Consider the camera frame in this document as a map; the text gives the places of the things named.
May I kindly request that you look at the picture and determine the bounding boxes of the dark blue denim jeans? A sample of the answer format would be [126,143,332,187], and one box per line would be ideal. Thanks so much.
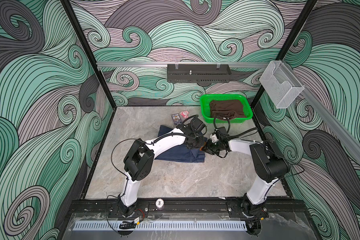
[149,126,206,163]

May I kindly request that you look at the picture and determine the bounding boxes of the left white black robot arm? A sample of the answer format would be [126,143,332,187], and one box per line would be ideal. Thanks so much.
[116,115,207,217]

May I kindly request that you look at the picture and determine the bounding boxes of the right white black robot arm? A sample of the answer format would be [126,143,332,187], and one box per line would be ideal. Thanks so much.
[201,119,291,219]

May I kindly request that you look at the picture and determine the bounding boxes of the brown folded trousers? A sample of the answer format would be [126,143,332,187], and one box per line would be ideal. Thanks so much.
[210,100,247,120]

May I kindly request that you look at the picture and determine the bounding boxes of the blue playing card box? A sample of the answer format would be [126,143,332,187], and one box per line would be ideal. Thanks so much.
[171,114,183,126]

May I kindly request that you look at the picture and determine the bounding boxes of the pink plush toy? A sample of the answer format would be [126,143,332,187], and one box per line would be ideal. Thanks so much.
[180,111,189,119]

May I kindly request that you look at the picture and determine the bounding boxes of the green plastic basket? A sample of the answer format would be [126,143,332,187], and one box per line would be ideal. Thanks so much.
[200,94,253,124]

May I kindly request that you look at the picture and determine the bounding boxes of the round silver knob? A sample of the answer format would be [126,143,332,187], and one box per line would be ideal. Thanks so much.
[156,199,164,209]

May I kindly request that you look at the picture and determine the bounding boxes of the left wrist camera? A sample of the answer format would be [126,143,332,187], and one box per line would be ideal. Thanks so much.
[190,118,205,133]

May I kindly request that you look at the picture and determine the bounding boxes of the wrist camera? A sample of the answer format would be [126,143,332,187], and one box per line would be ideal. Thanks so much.
[210,127,228,143]
[190,118,205,133]

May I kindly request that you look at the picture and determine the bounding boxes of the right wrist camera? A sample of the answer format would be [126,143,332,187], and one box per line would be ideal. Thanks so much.
[210,127,228,143]

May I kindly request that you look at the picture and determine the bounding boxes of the black perforated wall shelf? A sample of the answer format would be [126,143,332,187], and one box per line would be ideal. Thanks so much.
[167,65,232,85]

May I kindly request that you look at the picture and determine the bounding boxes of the clear plastic wall bin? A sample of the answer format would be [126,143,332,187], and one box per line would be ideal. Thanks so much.
[260,61,305,109]

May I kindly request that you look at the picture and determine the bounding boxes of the aluminium back wall rail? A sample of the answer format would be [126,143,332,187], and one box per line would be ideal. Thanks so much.
[96,61,269,69]

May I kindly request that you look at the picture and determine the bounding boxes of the aluminium wall rail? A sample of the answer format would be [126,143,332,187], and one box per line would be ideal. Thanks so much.
[96,61,269,69]
[286,62,360,165]

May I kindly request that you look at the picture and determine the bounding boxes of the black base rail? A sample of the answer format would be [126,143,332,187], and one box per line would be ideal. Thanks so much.
[68,197,307,219]

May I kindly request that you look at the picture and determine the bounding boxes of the aluminium right wall rail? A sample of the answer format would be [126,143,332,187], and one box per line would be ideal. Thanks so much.
[286,62,360,165]

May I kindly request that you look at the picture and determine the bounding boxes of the white slotted cable duct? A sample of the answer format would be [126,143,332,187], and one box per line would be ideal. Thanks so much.
[73,220,247,232]

